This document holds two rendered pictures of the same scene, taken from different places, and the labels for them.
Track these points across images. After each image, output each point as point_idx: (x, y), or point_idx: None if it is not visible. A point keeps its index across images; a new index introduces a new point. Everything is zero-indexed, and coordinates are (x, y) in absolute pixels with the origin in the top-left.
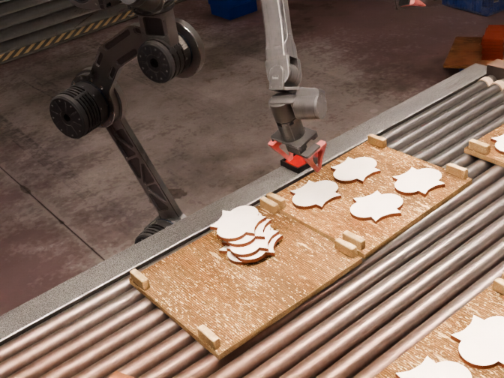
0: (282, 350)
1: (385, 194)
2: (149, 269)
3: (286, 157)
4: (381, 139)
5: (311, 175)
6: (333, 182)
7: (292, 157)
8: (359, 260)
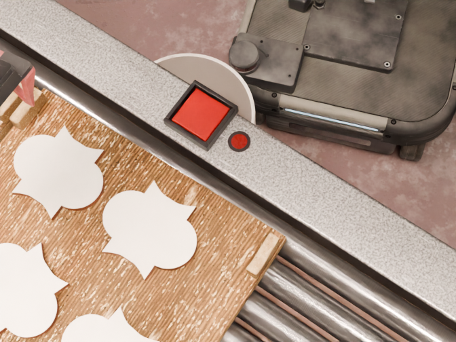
0: None
1: (52, 300)
2: None
3: (16, 93)
4: (250, 264)
5: (134, 150)
6: (94, 196)
7: (30, 104)
8: None
